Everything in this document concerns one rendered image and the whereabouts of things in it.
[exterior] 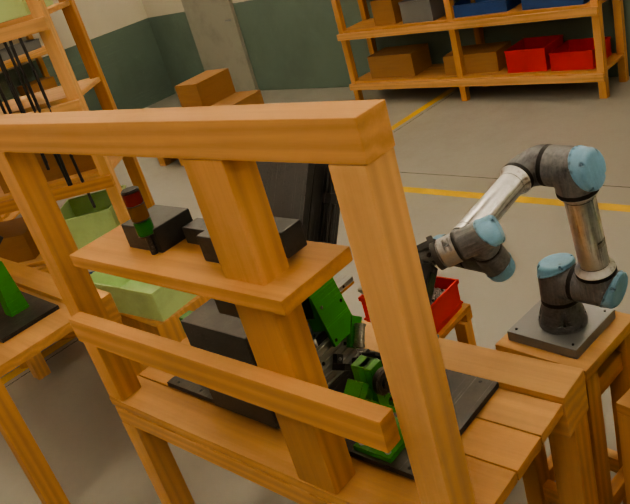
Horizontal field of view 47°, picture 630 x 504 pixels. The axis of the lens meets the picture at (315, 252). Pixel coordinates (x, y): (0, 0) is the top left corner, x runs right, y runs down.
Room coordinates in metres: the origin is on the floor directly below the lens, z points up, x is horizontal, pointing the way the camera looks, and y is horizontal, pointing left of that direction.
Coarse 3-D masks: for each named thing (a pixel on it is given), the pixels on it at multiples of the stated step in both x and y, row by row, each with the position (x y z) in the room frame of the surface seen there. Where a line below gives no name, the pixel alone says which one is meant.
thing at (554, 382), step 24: (456, 360) 1.88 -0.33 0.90; (480, 360) 1.84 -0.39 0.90; (504, 360) 1.81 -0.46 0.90; (528, 360) 1.77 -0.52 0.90; (504, 384) 1.70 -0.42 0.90; (528, 384) 1.67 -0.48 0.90; (552, 384) 1.64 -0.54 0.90; (576, 384) 1.63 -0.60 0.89; (576, 408) 1.61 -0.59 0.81; (552, 432) 1.61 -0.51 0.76
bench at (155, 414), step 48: (144, 384) 2.31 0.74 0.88; (144, 432) 2.25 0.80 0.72; (192, 432) 1.94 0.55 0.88; (240, 432) 1.87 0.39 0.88; (480, 432) 1.56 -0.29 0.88; (528, 432) 1.51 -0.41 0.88; (576, 432) 1.61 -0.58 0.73; (288, 480) 1.62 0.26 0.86; (384, 480) 1.49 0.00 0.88; (480, 480) 1.39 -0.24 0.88; (576, 480) 1.62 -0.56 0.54
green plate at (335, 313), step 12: (324, 288) 1.96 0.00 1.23; (336, 288) 1.98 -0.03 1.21; (312, 300) 1.92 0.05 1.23; (324, 300) 1.94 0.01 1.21; (336, 300) 1.96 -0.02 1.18; (324, 312) 1.92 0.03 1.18; (336, 312) 1.94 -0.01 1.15; (348, 312) 1.97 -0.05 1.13; (312, 324) 1.96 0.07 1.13; (324, 324) 1.90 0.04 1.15; (336, 324) 1.92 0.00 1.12; (348, 324) 1.95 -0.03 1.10; (336, 336) 1.90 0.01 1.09
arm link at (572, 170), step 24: (552, 144) 1.84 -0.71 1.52; (552, 168) 1.77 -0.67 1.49; (576, 168) 1.72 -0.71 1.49; (600, 168) 1.74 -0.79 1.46; (576, 192) 1.73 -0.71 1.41; (576, 216) 1.76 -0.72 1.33; (576, 240) 1.79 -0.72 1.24; (600, 240) 1.77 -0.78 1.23; (576, 264) 1.85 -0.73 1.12; (600, 264) 1.77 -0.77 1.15; (576, 288) 1.82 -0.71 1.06; (600, 288) 1.76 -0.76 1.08; (624, 288) 1.79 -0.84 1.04
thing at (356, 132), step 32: (0, 128) 2.19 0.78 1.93; (32, 128) 2.05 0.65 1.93; (64, 128) 1.92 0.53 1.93; (96, 128) 1.81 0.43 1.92; (128, 128) 1.70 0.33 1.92; (160, 128) 1.61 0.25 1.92; (192, 128) 1.53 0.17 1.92; (224, 128) 1.45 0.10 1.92; (256, 128) 1.38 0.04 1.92; (288, 128) 1.32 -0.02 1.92; (320, 128) 1.26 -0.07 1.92; (352, 128) 1.21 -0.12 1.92; (384, 128) 1.24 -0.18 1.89; (256, 160) 1.40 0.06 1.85; (288, 160) 1.34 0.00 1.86; (320, 160) 1.28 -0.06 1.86; (352, 160) 1.22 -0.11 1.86
